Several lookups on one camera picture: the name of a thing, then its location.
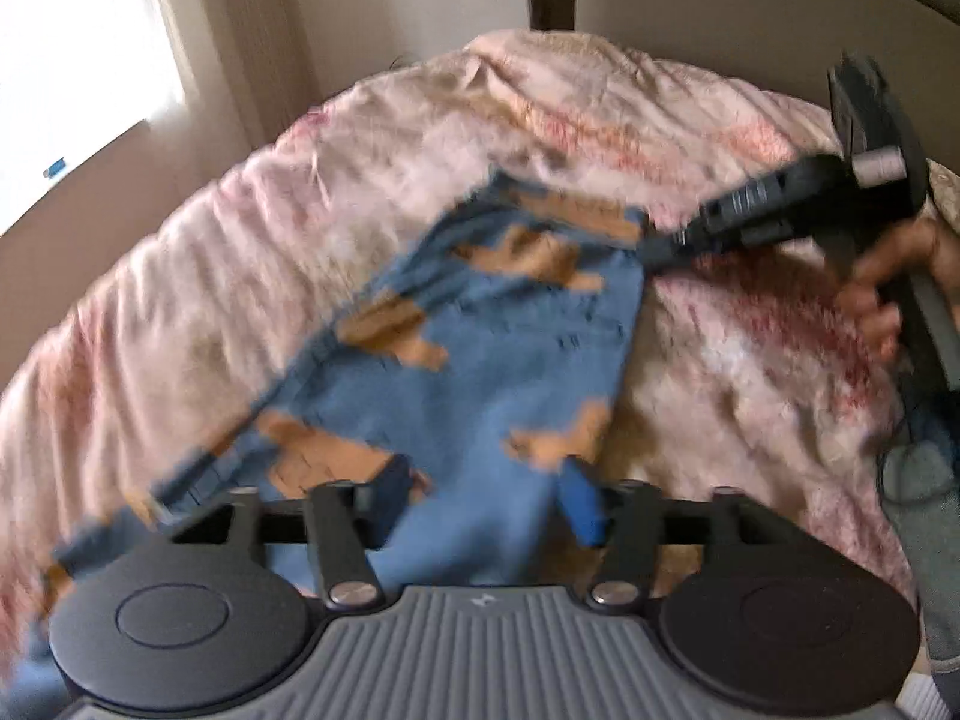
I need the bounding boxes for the cream curtain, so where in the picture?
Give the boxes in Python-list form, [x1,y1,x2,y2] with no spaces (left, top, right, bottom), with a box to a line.
[146,0,320,166]

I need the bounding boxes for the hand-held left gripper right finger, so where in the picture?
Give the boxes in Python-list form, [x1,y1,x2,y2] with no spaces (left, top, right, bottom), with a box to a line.
[559,457,796,611]

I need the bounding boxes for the person's right hand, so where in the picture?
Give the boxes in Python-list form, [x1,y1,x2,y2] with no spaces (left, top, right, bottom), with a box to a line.
[836,216,960,359]

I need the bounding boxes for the bright window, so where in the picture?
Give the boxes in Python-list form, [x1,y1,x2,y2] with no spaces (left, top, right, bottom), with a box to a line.
[0,0,188,235]

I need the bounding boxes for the pink floral blanket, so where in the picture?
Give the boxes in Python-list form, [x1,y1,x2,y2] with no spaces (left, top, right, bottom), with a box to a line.
[0,28,938,691]

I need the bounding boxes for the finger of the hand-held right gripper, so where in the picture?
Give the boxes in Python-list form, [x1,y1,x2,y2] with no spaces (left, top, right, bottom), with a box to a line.
[637,154,854,271]

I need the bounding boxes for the blue pants with orange patches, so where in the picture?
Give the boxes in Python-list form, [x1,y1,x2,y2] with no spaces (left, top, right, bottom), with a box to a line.
[52,165,655,616]

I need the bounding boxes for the person's grey clothing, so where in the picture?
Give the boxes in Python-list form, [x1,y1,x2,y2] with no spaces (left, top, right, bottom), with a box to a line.
[876,382,960,680]

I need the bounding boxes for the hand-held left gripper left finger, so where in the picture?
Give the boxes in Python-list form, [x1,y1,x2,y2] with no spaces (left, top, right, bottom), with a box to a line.
[171,457,413,612]

